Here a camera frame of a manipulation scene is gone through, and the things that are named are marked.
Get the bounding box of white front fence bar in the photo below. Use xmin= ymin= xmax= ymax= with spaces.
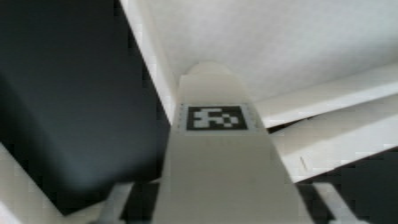
xmin=0 ymin=94 xmax=398 ymax=224

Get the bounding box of white desk top tray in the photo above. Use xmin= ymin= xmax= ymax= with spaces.
xmin=118 ymin=0 xmax=398 ymax=127

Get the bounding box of white leg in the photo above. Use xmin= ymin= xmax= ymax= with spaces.
xmin=150 ymin=62 xmax=312 ymax=224

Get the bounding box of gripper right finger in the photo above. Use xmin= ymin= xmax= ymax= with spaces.
xmin=310 ymin=182 xmax=371 ymax=224

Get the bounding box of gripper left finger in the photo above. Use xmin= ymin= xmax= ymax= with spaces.
xmin=93 ymin=181 xmax=159 ymax=224

